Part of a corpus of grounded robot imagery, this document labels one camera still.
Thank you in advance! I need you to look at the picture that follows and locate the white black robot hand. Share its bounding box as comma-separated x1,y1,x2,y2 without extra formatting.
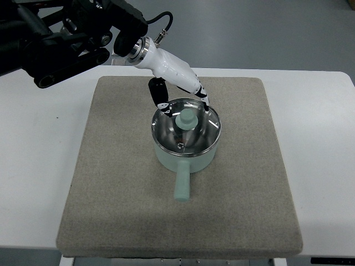
127,37,209,117

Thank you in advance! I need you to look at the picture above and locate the glass lid with green knob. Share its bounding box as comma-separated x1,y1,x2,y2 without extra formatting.
151,98,221,157

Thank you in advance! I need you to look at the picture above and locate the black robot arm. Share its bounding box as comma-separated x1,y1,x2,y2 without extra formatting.
1,1,148,89

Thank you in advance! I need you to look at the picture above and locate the lower metal floor plate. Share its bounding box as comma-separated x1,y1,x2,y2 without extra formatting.
111,57,127,66

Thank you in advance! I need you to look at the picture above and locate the mint green saucepan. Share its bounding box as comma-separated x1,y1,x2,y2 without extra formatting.
154,143,218,202

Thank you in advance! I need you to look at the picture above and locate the beige fabric mat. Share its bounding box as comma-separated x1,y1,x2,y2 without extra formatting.
56,76,303,259

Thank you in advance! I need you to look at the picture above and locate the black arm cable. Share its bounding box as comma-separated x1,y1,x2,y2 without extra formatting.
146,11,174,45

